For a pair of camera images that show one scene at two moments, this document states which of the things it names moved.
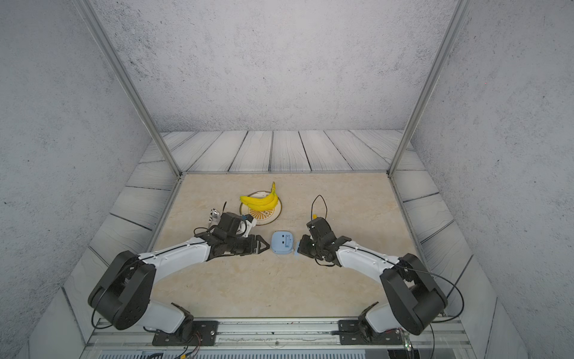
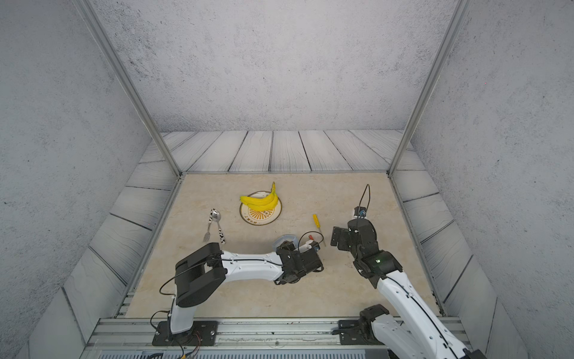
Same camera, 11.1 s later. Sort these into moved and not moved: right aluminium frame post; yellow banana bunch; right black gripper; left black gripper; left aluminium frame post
Moved: left black gripper; right black gripper
Not moved: left aluminium frame post; right aluminium frame post; yellow banana bunch
